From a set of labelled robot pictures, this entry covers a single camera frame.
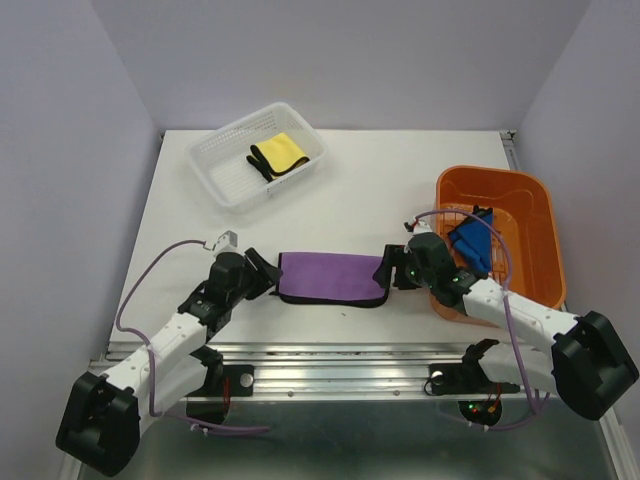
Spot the orange plastic tub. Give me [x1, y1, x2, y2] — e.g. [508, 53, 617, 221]
[429, 166, 566, 309]

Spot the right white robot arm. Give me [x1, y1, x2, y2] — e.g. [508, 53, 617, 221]
[373, 232, 639, 420]

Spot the yellow black-edged towel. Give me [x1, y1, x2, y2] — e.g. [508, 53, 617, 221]
[246, 133, 310, 182]

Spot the white plastic basket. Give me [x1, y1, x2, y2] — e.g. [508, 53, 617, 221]
[186, 102, 328, 212]

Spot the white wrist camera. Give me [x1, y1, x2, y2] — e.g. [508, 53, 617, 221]
[203, 230, 239, 256]
[404, 219, 433, 236]

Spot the blue towel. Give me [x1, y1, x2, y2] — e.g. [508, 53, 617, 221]
[447, 205, 493, 274]

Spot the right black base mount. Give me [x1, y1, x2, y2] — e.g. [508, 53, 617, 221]
[423, 339, 520, 427]

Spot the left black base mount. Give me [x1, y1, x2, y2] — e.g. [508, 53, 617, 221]
[186, 347, 255, 425]

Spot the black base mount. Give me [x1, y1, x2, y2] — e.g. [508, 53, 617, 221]
[186, 347, 255, 425]
[423, 339, 520, 427]

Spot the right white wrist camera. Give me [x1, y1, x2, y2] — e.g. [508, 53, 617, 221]
[404, 219, 433, 236]

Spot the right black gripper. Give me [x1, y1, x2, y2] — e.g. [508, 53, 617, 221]
[370, 243, 435, 289]

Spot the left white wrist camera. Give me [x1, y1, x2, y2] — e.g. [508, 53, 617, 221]
[203, 230, 239, 256]

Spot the purple black-edged towel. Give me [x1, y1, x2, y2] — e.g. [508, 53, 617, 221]
[273, 252, 389, 308]

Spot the aluminium mounting rail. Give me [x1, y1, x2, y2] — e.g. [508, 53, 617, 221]
[74, 342, 616, 406]

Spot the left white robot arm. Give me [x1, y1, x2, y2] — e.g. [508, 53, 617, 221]
[55, 248, 282, 477]

